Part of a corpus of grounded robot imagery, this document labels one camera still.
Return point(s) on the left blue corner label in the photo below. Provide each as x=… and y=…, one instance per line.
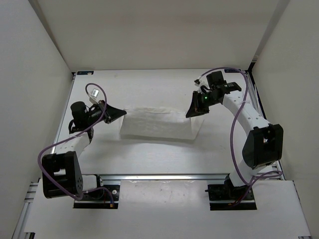
x=85, y=72

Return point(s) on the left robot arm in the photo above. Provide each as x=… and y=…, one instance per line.
x=61, y=173

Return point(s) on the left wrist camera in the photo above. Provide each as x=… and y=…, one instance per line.
x=80, y=117

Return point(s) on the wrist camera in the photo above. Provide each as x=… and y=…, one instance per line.
x=80, y=117
x=216, y=82

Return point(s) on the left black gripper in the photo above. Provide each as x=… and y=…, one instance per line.
x=112, y=113

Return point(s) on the white pleated skirt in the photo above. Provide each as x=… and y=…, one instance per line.
x=162, y=122

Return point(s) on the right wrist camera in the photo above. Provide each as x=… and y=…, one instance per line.
x=216, y=82

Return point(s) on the right blue corner label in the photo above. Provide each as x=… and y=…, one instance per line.
x=231, y=71

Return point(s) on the white front cover board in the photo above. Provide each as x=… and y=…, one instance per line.
x=171, y=210

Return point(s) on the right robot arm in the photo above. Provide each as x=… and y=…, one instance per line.
x=264, y=142

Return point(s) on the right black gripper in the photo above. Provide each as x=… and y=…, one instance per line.
x=196, y=109

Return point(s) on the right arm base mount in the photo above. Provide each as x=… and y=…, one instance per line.
x=226, y=197

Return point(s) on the aluminium table frame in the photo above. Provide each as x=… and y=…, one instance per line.
x=168, y=162

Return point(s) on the blue corner label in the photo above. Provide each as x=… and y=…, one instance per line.
x=85, y=72
x=231, y=71

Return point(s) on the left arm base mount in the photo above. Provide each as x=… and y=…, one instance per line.
x=99, y=193

